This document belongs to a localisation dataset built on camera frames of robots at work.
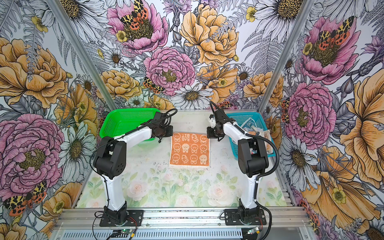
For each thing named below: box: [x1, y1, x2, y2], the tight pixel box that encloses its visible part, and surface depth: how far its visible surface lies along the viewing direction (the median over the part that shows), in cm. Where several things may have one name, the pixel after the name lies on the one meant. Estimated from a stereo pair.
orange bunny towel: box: [169, 132, 211, 169], surface depth 101 cm
